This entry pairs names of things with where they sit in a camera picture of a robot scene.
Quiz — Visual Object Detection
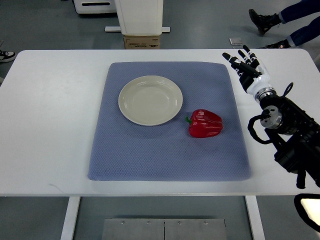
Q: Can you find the black boot lower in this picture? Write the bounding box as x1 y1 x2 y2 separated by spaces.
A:
259 39 291 49

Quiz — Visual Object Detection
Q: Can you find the small grey floor tile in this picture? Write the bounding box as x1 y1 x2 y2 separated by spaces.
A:
229 37 243 46

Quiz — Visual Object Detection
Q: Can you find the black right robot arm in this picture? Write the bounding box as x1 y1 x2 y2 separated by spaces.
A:
247 83 320 189

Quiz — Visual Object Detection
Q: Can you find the blue textured mat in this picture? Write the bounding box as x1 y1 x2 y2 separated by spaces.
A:
88 61 251 182

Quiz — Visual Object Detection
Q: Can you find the black white sneaker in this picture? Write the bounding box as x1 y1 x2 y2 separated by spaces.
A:
0 50 17 63

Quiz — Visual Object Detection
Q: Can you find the white cabinet with slot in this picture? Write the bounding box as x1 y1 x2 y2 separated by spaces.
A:
73 0 117 14

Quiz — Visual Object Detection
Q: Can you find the blue jeans leg lower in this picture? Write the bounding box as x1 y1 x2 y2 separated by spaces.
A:
287 16 320 47

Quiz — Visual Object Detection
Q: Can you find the white pedestal column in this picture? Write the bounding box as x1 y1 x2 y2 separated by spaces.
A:
104 0 171 36

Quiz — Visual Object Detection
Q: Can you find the black boot upper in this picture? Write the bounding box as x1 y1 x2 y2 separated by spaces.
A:
248 9 281 35

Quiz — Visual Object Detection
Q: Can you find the cream round plate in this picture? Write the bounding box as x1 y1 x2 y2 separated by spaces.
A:
118 75 183 126

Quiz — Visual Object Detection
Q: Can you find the cardboard box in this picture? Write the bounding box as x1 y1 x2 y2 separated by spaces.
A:
123 35 160 50

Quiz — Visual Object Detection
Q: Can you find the white left table leg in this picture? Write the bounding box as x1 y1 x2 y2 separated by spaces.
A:
60 196 81 240

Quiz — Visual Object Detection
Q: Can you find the blue jeans leg upper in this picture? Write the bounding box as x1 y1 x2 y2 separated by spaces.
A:
278 0 320 24

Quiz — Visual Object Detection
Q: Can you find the white right table leg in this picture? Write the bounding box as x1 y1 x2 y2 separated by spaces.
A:
245 195 265 240

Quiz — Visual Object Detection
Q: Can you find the red bell pepper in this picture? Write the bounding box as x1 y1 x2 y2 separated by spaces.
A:
185 109 224 138

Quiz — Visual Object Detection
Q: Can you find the blue jeans leg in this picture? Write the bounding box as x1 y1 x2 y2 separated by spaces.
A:
278 0 320 24
287 16 320 47

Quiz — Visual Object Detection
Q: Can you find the black boot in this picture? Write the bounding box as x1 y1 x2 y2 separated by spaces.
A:
259 39 291 49
248 9 281 35

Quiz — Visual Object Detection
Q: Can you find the grey metal floor plate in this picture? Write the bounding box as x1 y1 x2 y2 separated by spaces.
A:
102 218 227 240

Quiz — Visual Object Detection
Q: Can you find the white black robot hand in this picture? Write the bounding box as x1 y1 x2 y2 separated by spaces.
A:
222 45 275 102

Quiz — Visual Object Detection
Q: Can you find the white table leg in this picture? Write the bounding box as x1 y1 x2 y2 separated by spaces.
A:
245 195 265 240
60 196 81 240

